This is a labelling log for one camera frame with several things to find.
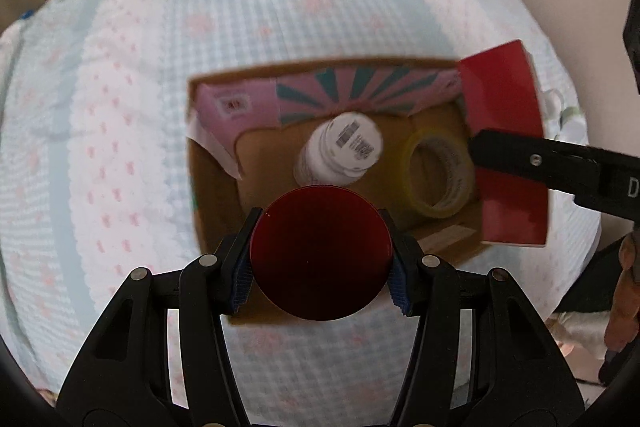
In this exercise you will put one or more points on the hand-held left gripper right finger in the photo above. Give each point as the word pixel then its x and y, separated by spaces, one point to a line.
pixel 401 279

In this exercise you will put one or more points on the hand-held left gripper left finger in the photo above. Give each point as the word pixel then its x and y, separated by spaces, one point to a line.
pixel 241 279

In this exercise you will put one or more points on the light checkered floral blanket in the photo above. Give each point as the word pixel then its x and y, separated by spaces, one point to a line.
pixel 150 107

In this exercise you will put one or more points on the white plastic bottle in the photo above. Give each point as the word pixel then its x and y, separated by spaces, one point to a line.
pixel 345 142

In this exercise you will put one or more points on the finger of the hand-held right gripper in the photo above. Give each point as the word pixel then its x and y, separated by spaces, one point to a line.
pixel 525 162

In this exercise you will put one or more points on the clear yellowish tape roll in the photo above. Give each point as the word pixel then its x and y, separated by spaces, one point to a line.
pixel 462 167

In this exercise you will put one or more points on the printed cardboard box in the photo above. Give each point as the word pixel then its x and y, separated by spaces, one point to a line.
pixel 505 107

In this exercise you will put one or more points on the person's right hand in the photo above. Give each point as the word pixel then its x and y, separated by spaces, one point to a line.
pixel 620 302

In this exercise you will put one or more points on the round dark red lid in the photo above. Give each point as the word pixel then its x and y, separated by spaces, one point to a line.
pixel 320 252

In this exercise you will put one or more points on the white crumpled cloth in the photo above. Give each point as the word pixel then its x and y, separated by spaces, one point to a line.
pixel 580 332

